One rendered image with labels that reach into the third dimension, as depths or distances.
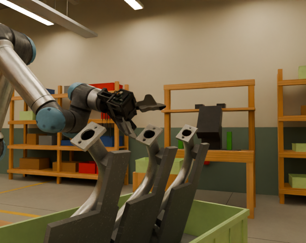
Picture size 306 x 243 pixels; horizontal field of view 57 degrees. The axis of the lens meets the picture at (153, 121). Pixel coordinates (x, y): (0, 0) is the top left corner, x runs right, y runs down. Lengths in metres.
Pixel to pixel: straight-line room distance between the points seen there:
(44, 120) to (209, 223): 0.60
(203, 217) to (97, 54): 6.25
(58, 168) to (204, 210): 5.86
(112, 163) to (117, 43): 6.31
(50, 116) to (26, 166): 6.57
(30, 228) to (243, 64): 5.30
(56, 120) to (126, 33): 5.94
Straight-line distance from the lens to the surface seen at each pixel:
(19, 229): 0.82
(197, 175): 0.83
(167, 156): 0.65
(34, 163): 7.24
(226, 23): 6.05
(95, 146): 0.51
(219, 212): 0.93
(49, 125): 0.87
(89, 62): 7.07
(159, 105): 0.89
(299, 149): 5.09
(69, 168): 6.61
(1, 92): 1.19
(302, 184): 5.17
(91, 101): 0.95
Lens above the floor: 1.19
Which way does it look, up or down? 2 degrees up
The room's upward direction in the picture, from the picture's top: straight up
